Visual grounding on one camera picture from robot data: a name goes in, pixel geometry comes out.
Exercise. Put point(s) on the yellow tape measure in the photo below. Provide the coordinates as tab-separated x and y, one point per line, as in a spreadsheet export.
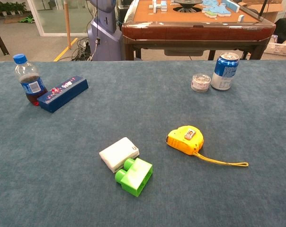
184	142

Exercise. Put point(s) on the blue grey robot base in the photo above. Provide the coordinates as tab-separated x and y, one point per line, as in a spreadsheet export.
105	42

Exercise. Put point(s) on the blue felt table cloth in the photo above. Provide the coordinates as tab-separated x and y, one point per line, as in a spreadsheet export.
143	111

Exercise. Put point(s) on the white tissue pack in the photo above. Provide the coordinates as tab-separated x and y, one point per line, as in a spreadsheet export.
118	152

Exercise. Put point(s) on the green toy building block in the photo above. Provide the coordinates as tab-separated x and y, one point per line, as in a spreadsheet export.
136	177

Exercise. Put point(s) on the clear glass ashtray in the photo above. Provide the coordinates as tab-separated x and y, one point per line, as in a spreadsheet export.
200	82

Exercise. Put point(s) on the dark blue rectangular box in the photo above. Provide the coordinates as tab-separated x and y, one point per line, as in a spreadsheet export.
62	94

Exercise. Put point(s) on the blue white soda can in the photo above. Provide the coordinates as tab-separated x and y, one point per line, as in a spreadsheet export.
224	73

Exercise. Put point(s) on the brown mahjong table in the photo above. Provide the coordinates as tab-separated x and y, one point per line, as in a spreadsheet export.
195	30

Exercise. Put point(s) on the wooden pole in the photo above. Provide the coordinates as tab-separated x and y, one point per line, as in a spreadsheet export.
67	23

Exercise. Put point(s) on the black mahjong table centre dome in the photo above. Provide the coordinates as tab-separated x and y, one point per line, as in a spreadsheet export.
188	4

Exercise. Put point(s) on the cola bottle blue cap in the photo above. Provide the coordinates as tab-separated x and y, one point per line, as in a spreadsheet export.
29	75

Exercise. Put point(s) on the blue white mahjong tile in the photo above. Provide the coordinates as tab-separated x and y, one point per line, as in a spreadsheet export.
240	18

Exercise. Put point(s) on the green item on floor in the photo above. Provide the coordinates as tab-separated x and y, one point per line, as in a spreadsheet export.
27	19

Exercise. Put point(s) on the white plastic basket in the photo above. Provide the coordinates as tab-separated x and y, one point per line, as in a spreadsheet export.
280	48

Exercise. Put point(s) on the black tripod stand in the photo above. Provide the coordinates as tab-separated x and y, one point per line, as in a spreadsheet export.
263	9

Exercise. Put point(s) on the black bag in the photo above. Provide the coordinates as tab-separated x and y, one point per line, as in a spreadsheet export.
285	29

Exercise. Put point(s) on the cardboard box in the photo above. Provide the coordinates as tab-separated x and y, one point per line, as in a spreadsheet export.
274	8

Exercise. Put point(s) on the potted green plants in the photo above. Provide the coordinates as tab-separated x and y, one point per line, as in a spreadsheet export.
8	7

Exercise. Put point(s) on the glass partition white frame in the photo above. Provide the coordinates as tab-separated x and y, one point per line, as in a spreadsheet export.
36	19

